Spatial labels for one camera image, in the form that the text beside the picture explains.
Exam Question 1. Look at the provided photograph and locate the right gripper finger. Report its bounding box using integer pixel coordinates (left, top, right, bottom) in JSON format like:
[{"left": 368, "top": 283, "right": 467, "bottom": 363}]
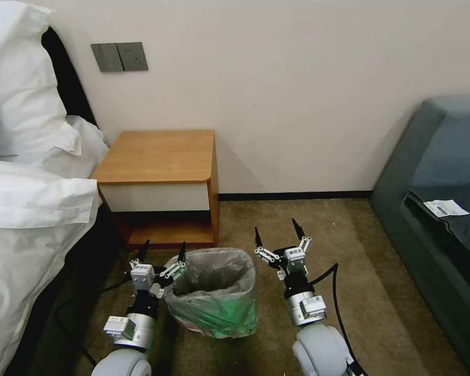
[
  {"left": 253, "top": 226, "right": 286, "bottom": 273},
  {"left": 291, "top": 218, "right": 313, "bottom": 257}
]

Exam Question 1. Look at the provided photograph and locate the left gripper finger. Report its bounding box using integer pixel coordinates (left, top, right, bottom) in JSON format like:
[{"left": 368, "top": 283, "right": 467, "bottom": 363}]
[
  {"left": 127, "top": 239, "right": 151, "bottom": 274},
  {"left": 159, "top": 241, "right": 187, "bottom": 279}
]

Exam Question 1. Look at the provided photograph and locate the small trash can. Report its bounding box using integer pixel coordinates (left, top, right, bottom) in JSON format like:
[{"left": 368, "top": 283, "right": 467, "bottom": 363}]
[{"left": 171, "top": 270, "right": 257, "bottom": 338}]

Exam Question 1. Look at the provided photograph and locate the translucent green garbage bag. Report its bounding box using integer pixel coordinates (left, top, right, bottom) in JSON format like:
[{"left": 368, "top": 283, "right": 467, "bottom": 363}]
[{"left": 163, "top": 247, "right": 258, "bottom": 338}]

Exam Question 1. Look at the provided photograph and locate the black baseboard strip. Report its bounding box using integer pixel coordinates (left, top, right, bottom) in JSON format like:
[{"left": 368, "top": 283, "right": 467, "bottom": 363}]
[{"left": 218, "top": 189, "right": 378, "bottom": 203}]

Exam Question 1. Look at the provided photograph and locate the dark bed base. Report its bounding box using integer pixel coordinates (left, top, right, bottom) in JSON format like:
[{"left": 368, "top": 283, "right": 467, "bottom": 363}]
[{"left": 14, "top": 205, "right": 132, "bottom": 376}]

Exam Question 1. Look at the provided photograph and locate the white nightstand drawer front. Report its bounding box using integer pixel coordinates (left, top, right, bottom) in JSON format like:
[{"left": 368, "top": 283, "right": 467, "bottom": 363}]
[{"left": 97, "top": 181, "right": 213, "bottom": 215}]

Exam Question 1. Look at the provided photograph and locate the wooden nightstand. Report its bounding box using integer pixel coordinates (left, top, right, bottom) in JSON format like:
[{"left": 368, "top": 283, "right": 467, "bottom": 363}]
[{"left": 91, "top": 130, "right": 220, "bottom": 248}]

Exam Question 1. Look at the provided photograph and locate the grey-green sofa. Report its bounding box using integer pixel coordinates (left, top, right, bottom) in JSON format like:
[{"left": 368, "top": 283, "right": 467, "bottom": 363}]
[{"left": 368, "top": 96, "right": 470, "bottom": 376}]

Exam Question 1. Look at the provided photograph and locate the white paper label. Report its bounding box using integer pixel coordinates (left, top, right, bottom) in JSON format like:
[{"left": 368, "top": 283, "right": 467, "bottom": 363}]
[{"left": 422, "top": 198, "right": 470, "bottom": 217}]

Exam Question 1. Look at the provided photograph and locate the dark sofa seat cushion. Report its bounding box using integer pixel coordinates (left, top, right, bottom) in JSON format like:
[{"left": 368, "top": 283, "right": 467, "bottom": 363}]
[{"left": 401, "top": 180, "right": 470, "bottom": 257}]

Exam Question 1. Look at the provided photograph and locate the black bed headboard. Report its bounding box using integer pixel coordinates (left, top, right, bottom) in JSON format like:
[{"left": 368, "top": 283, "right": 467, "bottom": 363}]
[{"left": 41, "top": 26, "right": 99, "bottom": 128}]

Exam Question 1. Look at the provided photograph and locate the large white pillow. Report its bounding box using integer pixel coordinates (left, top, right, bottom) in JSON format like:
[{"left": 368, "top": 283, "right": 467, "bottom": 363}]
[{"left": 0, "top": 0, "right": 83, "bottom": 158}]

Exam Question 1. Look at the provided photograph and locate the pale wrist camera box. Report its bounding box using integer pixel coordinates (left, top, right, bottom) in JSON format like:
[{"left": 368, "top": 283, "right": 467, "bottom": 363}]
[
  {"left": 130, "top": 264, "right": 155, "bottom": 291},
  {"left": 285, "top": 249, "right": 309, "bottom": 276}
]

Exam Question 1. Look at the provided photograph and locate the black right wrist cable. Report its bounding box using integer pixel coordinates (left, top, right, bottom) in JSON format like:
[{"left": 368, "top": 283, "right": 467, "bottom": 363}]
[{"left": 305, "top": 263, "right": 371, "bottom": 376}]

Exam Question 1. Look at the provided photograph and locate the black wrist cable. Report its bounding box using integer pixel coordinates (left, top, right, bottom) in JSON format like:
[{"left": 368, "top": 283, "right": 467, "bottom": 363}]
[
  {"left": 305, "top": 263, "right": 371, "bottom": 376},
  {"left": 54, "top": 260, "right": 136, "bottom": 363}
]

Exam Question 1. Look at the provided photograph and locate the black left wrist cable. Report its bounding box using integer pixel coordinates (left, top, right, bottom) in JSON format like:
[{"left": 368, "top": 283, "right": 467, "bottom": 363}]
[{"left": 54, "top": 260, "right": 136, "bottom": 363}]

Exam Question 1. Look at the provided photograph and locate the grey wall socket plate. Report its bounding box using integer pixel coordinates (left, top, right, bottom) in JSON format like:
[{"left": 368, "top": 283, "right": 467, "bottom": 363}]
[{"left": 116, "top": 42, "right": 149, "bottom": 73}]

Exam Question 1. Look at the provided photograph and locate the grey wall switch plate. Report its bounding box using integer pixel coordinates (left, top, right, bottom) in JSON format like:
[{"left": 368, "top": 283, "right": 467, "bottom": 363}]
[{"left": 90, "top": 43, "right": 121, "bottom": 73}]

